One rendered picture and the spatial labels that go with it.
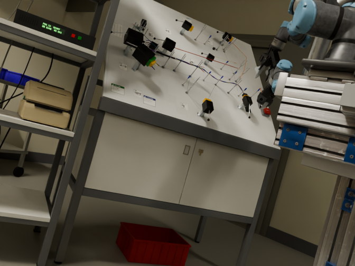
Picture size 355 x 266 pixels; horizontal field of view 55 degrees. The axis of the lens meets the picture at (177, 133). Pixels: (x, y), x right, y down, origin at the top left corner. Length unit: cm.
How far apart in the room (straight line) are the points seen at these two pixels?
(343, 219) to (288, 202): 230
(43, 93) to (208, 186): 105
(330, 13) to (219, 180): 115
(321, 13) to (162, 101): 93
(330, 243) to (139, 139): 101
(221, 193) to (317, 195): 172
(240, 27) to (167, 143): 281
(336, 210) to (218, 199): 83
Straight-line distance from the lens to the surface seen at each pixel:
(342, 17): 136
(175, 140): 190
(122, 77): 186
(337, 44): 135
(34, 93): 173
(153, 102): 184
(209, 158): 202
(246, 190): 221
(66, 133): 169
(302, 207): 372
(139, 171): 185
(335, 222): 149
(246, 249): 236
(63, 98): 175
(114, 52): 197
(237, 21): 452
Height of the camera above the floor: 79
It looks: level
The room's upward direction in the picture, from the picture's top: 16 degrees clockwise
